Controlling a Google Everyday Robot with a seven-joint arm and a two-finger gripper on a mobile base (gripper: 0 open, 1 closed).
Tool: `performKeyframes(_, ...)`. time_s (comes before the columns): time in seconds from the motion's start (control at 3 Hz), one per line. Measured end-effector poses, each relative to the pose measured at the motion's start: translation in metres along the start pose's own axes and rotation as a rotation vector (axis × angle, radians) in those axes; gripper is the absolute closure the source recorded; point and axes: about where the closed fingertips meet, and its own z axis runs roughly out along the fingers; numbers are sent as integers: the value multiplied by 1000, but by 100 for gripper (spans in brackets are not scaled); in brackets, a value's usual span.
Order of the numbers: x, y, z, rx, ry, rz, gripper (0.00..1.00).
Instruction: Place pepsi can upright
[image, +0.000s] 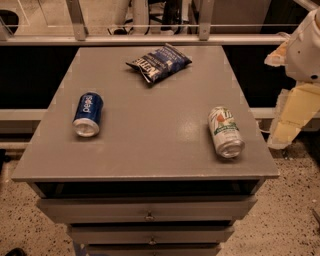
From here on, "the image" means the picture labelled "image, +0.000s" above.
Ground blue chips bag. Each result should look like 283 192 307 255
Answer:
127 44 192 84

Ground white green soda can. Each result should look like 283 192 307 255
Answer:
208 106 245 159

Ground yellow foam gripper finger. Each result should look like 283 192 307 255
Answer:
264 42 288 67
267 82 320 149

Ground blue pepsi can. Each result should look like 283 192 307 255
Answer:
72 92 103 137

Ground grey drawer cabinet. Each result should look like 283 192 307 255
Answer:
13 46 279 256

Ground metal railing frame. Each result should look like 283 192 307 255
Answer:
0 0 288 46

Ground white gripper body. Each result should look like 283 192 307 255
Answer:
285 8 320 83

